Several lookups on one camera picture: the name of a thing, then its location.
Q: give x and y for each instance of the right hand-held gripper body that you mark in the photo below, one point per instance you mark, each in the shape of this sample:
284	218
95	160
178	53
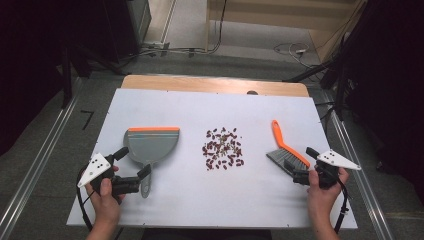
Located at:
335	159

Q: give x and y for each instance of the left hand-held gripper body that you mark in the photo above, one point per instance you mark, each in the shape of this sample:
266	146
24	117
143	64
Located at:
95	168

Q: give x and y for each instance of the grey dustpan with orange edge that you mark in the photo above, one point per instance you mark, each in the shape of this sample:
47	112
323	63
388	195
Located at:
151	145

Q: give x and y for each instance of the pile of red beans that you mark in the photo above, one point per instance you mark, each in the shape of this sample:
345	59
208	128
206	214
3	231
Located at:
221	148

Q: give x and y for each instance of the person's left hand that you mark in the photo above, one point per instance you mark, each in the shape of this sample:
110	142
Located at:
105	203

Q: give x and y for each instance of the person's right hand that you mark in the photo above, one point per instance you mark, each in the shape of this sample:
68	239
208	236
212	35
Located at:
321	200

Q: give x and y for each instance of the black stand legs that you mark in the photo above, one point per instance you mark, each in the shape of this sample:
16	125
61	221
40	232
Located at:
66	76
339	93

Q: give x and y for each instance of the white table cover sheet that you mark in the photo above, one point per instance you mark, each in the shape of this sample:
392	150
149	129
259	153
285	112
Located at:
206	200

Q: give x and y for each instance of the person's dark clothing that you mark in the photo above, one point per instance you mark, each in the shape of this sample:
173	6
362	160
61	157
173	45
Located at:
206	235

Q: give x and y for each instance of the dark curtain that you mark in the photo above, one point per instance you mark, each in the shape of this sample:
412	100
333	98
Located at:
30	66
390	83

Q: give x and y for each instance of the wooden table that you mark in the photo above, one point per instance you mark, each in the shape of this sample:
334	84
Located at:
200	83

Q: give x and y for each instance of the grey power strip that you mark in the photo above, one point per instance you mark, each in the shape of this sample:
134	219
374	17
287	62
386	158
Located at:
156	45

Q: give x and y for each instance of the black cabinet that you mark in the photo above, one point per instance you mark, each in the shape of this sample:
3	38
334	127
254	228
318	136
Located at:
133	23

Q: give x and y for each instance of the metal floor rail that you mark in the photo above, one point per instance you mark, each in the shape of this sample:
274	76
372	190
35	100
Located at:
363	186
33	166

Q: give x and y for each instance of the light wooden frame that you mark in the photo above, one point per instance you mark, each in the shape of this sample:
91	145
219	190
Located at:
266	13

